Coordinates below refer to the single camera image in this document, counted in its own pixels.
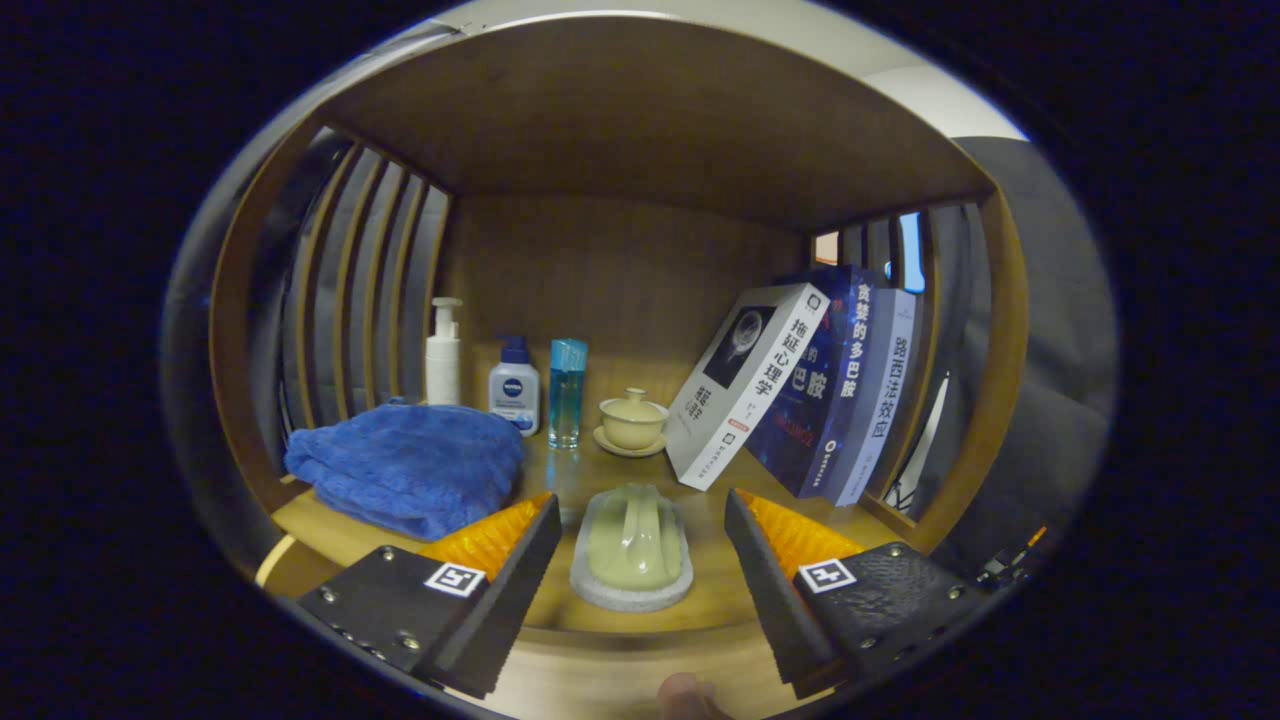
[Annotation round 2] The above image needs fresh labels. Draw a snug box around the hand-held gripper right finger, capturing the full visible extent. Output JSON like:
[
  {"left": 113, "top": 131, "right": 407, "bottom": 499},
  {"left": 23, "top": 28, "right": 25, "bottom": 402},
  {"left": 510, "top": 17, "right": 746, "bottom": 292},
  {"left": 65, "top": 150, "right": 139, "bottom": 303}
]
[{"left": 724, "top": 488, "right": 991, "bottom": 701}]

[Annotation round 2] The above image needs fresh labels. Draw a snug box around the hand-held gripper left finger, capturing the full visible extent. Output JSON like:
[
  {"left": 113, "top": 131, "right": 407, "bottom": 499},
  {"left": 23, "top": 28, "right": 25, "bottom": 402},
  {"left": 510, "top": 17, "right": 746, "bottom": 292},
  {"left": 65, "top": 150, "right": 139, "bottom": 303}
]
[{"left": 297, "top": 492, "right": 564, "bottom": 701}]

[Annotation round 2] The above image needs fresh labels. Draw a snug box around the wooden drawer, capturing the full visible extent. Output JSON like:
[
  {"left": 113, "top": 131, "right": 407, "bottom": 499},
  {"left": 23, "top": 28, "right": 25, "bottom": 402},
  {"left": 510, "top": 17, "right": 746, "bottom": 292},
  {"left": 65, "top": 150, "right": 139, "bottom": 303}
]
[{"left": 255, "top": 533, "right": 831, "bottom": 720}]

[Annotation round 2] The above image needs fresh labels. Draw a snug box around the green scrub brush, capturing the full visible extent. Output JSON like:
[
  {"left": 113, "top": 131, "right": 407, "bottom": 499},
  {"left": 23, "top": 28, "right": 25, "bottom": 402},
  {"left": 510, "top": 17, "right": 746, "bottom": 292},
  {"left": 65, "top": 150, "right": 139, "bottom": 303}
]
[{"left": 569, "top": 483, "right": 695, "bottom": 613}]

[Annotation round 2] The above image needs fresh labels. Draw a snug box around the wooden countertop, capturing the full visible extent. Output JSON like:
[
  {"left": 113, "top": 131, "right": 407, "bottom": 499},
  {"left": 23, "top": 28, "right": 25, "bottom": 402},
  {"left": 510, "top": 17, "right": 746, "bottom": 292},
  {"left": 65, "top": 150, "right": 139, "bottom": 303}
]
[{"left": 270, "top": 430, "right": 916, "bottom": 636}]

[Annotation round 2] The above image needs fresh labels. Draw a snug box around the wooden cabinet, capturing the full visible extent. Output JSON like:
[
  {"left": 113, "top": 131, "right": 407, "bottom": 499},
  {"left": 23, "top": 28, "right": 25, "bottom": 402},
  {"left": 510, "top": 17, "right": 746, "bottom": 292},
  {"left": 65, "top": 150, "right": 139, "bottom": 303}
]
[{"left": 208, "top": 10, "right": 1031, "bottom": 561}]

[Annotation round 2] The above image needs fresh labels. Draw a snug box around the blue folded towel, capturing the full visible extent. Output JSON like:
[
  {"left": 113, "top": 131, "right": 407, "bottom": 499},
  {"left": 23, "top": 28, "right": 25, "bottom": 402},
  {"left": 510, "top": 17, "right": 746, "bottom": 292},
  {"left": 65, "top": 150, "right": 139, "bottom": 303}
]
[{"left": 284, "top": 398, "right": 529, "bottom": 543}]

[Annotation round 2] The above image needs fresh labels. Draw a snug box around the dark blue book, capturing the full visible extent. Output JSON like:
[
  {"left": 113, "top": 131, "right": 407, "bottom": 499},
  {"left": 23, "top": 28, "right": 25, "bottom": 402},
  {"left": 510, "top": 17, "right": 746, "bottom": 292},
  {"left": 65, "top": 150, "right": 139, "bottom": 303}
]
[{"left": 745, "top": 265, "right": 881, "bottom": 500}]

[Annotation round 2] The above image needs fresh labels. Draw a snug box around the white book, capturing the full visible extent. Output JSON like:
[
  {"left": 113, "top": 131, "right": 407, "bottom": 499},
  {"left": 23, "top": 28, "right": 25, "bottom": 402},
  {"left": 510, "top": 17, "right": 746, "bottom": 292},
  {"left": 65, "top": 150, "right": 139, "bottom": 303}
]
[{"left": 665, "top": 283, "right": 831, "bottom": 492}]

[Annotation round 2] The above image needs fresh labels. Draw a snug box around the white bottle with blue cap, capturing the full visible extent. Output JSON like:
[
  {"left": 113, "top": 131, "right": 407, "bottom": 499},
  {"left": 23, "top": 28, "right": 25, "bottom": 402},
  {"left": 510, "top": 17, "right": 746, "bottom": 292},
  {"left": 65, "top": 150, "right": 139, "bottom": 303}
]
[{"left": 488, "top": 336, "right": 542, "bottom": 438}]

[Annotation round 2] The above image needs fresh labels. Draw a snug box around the pale grey-blue book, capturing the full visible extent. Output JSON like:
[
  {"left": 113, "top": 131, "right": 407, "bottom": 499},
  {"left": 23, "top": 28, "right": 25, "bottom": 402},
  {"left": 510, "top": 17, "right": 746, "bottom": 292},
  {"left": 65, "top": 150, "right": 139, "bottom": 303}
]
[{"left": 832, "top": 288, "right": 918, "bottom": 507}]

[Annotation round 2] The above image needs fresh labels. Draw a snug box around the clear blue bottle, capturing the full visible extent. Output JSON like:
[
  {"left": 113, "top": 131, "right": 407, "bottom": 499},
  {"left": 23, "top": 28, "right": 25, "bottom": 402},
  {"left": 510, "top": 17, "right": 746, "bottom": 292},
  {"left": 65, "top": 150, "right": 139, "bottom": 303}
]
[{"left": 547, "top": 338, "right": 589, "bottom": 450}]

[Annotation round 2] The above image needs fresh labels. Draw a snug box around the beige lidded teacup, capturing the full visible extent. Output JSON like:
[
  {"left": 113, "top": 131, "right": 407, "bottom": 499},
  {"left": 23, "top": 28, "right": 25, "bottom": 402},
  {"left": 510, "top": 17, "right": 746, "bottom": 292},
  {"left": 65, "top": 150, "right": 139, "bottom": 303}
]
[{"left": 593, "top": 387, "right": 670, "bottom": 459}]

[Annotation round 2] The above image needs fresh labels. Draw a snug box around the black equipment with orange part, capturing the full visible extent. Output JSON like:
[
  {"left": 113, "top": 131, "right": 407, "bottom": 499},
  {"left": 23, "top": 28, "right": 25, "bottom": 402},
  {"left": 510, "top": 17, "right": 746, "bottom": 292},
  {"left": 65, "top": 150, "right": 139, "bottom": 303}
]
[{"left": 975, "top": 525, "right": 1051, "bottom": 591}]

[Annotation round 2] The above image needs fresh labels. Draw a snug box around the white pump bottle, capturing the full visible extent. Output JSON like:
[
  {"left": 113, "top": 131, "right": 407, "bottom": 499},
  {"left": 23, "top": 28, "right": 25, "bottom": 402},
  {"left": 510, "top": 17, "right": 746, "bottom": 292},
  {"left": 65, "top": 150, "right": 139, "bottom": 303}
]
[{"left": 425, "top": 297, "right": 464, "bottom": 407}]

